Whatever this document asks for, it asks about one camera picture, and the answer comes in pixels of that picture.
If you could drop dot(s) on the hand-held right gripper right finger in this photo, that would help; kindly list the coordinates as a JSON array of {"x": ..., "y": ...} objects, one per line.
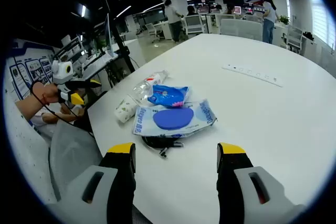
[{"x": 231, "y": 182}]

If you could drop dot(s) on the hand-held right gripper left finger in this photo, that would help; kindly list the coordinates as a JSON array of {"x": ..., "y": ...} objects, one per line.
[{"x": 119, "y": 182}]

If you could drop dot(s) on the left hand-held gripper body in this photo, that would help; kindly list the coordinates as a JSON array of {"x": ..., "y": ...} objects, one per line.
[{"x": 61, "y": 73}]

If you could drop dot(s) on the white printed paper cup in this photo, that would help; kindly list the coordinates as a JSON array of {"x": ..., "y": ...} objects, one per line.
[{"x": 125, "y": 109}]

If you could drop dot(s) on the clear plastic bottle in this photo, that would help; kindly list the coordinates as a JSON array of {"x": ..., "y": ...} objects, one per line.
[{"x": 147, "y": 85}]

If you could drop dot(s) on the white blue wipes bag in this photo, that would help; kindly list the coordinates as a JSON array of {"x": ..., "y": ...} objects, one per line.
[{"x": 172, "y": 120}]

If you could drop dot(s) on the blue tissue packet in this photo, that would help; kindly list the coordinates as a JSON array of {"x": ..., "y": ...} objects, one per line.
[{"x": 168, "y": 95}]

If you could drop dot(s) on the person's left hand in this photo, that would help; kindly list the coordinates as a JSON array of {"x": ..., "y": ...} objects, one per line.
[{"x": 48, "y": 93}]

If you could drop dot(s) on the white side desk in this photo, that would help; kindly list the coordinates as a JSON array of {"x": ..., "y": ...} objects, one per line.
[{"x": 97, "y": 64}]

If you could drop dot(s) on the blue bordered poster board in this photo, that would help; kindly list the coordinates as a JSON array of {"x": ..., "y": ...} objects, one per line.
[{"x": 31, "y": 73}]

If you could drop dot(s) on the grey chair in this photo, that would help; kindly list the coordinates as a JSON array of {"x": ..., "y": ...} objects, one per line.
[{"x": 73, "y": 155}]

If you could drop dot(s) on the white table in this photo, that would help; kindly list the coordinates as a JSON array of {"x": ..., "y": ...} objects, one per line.
[{"x": 236, "y": 108}]

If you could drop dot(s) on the white mesh office chair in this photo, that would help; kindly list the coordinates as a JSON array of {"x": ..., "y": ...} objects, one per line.
[
  {"x": 194, "y": 24},
  {"x": 294, "y": 37},
  {"x": 151, "y": 31}
]

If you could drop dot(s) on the white table socket panel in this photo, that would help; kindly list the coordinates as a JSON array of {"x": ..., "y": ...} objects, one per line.
[{"x": 252, "y": 74}]

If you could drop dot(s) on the black bag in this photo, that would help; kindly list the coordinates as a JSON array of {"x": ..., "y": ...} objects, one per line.
[{"x": 308, "y": 35}]

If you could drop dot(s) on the green potted plant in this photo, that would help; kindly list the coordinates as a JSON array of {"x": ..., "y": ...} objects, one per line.
[{"x": 284, "y": 20}]

